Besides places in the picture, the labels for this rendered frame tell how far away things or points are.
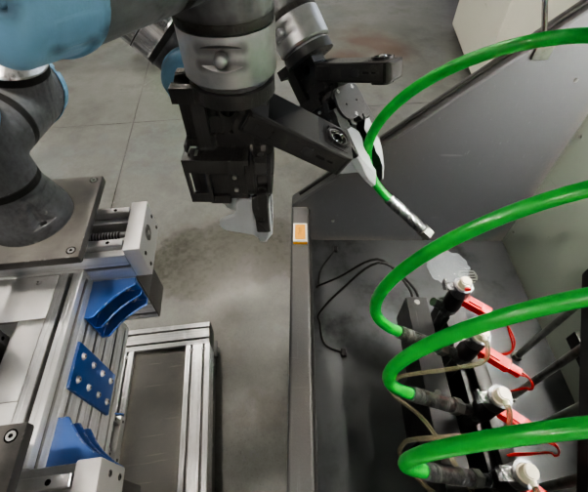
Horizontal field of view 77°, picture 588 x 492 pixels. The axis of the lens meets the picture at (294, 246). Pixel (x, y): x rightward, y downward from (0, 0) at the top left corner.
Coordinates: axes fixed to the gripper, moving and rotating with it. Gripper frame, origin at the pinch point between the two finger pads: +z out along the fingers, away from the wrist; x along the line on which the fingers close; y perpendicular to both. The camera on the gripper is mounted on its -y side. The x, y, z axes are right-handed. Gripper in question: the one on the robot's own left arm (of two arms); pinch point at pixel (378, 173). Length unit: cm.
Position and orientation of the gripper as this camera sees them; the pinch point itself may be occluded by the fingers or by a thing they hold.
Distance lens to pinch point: 57.4
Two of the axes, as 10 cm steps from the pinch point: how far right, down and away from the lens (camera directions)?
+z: 4.6, 8.6, 2.1
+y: -6.7, 1.9, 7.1
